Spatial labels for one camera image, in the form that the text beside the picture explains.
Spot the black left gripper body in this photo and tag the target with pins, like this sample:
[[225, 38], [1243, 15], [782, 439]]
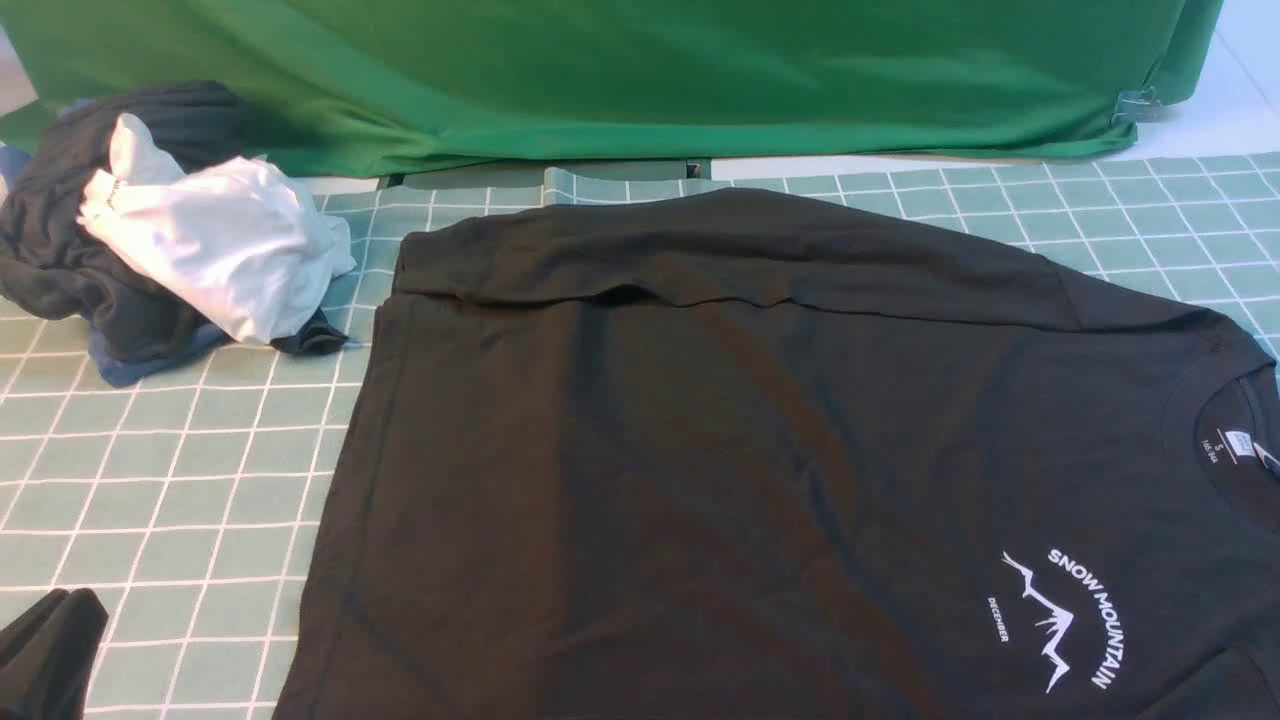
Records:
[[47, 655]]

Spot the dark gray long-sleeved shirt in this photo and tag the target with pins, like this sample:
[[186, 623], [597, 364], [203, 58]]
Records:
[[746, 455]]

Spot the dark gray crumpled garment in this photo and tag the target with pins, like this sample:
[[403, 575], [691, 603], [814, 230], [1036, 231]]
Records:
[[201, 125]]

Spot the white crumpled garment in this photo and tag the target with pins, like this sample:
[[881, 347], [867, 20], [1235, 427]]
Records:
[[240, 242]]

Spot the green backdrop cloth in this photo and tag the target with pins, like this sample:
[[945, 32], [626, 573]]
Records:
[[372, 88]]

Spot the metal binder clip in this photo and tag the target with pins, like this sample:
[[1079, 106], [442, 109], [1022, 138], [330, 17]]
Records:
[[1138, 106]]

